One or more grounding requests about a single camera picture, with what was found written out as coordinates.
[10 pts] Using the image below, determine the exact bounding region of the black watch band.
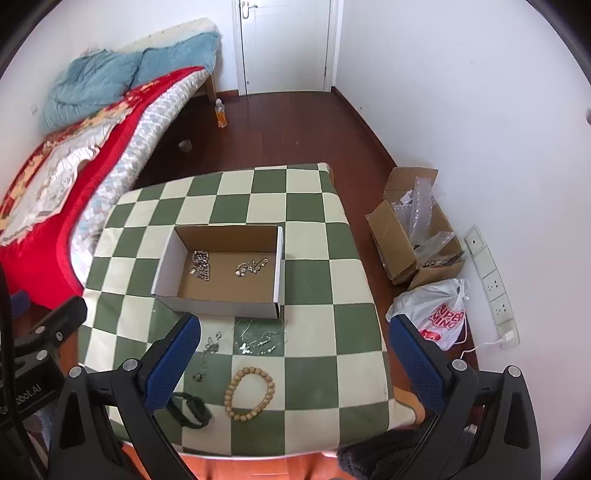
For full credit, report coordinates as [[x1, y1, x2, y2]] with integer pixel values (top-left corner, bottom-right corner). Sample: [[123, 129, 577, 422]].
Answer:
[[166, 392, 212, 430]]

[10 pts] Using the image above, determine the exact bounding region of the wooden bead bracelet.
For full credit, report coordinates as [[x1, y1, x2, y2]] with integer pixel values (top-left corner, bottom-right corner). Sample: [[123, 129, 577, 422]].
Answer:
[[223, 366, 277, 423]]

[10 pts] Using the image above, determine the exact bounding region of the silver pendant chain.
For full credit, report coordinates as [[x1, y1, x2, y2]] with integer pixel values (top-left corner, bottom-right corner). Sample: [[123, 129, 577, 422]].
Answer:
[[191, 330, 223, 383]]

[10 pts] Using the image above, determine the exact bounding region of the thin silver butterfly necklace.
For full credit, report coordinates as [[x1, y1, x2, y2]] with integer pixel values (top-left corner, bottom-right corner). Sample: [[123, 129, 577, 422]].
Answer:
[[232, 317, 290, 357]]

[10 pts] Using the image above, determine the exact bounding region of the chunky silver chain bracelet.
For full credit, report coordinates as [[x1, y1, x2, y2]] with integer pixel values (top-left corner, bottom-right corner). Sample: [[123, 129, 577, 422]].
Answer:
[[188, 249, 213, 281]]

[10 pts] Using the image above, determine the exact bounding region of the silver charm bracelet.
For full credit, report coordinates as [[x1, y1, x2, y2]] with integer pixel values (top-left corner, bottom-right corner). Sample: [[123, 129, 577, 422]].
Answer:
[[233, 256, 271, 278]]

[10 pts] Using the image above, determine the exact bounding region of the white red plastic bag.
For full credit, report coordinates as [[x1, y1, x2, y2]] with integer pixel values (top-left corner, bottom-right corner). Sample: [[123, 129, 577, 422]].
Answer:
[[386, 278, 468, 351]]

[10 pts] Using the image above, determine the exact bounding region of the white power strip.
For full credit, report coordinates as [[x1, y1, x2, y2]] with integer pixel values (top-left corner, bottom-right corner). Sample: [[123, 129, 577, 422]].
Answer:
[[464, 225, 520, 349]]

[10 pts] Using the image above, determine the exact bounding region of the pastel checkered mattress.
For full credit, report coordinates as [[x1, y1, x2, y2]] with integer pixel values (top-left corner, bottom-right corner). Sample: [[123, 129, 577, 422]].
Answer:
[[69, 69, 209, 284]]

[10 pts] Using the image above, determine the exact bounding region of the green white checkered tablecloth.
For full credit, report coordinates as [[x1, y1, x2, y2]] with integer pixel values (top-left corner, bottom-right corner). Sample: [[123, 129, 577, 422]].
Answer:
[[78, 163, 419, 458]]

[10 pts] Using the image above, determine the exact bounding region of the red blanket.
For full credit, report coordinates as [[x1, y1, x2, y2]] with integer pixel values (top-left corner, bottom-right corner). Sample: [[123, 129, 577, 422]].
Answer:
[[1, 67, 205, 309]]

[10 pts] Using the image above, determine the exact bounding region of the brown cardboard box with plastic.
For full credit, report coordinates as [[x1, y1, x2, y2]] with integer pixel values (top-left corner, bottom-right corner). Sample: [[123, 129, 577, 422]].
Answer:
[[367, 167, 464, 289]]

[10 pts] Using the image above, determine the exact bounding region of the open white cardboard box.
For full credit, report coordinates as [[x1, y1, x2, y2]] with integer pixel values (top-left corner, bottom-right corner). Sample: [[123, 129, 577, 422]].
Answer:
[[150, 224, 284, 319]]

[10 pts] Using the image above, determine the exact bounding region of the blue quilt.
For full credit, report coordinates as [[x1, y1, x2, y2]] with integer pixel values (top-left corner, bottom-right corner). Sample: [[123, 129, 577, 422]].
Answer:
[[40, 31, 219, 134]]

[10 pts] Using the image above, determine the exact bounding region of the orange drink bottle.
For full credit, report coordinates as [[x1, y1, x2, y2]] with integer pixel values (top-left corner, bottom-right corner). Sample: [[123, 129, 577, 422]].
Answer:
[[214, 98, 228, 129]]

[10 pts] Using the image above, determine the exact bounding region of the white door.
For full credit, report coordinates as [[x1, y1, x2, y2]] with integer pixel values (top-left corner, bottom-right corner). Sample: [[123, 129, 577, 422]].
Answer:
[[231, 0, 344, 96]]

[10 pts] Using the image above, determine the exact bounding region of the white cable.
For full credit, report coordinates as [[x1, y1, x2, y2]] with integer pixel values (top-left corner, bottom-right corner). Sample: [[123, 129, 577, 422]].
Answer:
[[454, 333, 509, 365]]

